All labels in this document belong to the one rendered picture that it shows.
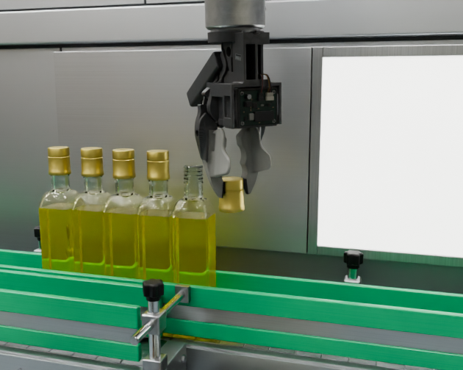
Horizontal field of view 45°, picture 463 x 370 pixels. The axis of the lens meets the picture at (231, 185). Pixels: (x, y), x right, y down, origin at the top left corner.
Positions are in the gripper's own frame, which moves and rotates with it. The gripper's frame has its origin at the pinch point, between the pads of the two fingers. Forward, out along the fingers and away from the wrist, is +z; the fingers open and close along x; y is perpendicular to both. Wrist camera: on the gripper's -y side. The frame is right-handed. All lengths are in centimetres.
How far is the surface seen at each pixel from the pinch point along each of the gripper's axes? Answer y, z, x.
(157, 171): -12.8, -0.5, -5.8
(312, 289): 0.3, 18.0, 13.5
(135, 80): -29.7, -13.7, -2.9
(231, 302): -1.9, 18.1, 0.6
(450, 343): 19.0, 20.8, 22.3
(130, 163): -16.9, -1.5, -8.7
